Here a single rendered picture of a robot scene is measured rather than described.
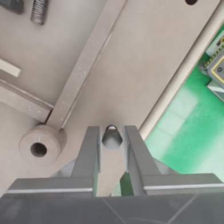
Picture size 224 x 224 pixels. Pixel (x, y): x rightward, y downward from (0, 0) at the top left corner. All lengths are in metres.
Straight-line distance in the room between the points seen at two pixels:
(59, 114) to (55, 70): 0.05
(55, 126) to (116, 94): 0.07
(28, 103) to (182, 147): 1.81
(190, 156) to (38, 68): 1.92
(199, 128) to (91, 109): 1.77
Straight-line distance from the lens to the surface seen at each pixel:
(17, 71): 0.18
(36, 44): 0.18
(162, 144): 1.81
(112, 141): 0.15
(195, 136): 1.92
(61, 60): 0.17
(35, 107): 0.17
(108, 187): 0.39
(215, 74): 1.47
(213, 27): 0.33
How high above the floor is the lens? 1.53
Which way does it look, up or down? 75 degrees down
